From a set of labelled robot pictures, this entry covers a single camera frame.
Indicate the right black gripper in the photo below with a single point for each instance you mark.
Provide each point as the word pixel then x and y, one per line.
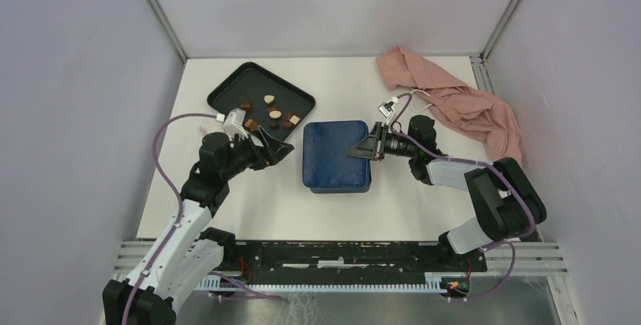
pixel 373 146

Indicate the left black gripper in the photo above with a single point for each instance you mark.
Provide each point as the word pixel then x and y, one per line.
pixel 272 150

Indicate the blue box lid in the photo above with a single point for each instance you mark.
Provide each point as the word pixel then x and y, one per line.
pixel 324 163

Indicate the blue chocolate box with insert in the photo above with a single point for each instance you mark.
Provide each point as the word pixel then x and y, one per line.
pixel 340 189

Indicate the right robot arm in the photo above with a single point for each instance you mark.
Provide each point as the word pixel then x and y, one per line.
pixel 504 201

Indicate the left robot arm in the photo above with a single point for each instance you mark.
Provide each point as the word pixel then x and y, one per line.
pixel 188 248

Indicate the black plastic tray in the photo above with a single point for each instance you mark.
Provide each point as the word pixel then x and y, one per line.
pixel 271 99

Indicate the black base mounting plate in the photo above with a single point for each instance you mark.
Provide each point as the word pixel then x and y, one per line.
pixel 262 262

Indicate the pink cloth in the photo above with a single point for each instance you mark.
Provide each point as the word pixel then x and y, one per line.
pixel 478 115

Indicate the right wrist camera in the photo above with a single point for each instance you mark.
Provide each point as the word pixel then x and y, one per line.
pixel 387 109

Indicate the white slotted cable duct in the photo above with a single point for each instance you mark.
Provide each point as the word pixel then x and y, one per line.
pixel 213 283

